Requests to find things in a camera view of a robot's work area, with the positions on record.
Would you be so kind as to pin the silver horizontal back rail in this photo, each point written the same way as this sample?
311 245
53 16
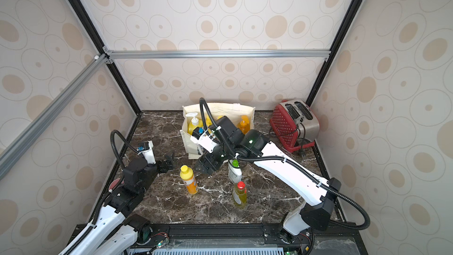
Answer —
217 54

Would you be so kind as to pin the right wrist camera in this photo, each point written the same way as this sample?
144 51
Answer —
222 135

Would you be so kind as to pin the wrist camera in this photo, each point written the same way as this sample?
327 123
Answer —
222 135
145 149

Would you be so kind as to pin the silver left side rail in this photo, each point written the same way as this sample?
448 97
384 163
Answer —
28 137

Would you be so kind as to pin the pink cup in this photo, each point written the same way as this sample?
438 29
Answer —
113 184

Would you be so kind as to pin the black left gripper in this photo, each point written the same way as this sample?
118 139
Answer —
166 167

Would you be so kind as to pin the yellow pump dish soap bottle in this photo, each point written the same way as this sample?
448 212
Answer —
193 122

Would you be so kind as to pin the orange pump dish soap bottle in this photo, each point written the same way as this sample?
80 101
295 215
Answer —
244 124

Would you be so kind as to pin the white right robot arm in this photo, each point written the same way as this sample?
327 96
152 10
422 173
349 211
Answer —
317 192

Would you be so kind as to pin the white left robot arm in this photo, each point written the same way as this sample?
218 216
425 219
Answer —
109 216

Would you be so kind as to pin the orange bottle yellow cap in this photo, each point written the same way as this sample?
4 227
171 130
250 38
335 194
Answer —
208 121
188 177

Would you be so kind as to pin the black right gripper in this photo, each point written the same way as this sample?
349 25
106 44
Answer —
206 164

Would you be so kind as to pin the yellow-green bottle red cap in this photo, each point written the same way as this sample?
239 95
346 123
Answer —
239 194

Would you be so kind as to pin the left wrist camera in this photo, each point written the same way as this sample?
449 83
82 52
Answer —
145 149

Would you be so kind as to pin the red and silver toaster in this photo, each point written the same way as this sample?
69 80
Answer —
295 125

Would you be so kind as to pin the white bottle green cap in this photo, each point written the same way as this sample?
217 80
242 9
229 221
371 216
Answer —
234 171

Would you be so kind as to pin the black base frame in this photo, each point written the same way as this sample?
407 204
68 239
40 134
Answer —
213 239

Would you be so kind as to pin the cream starry night tote bag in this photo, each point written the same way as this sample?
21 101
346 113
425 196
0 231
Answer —
233 111

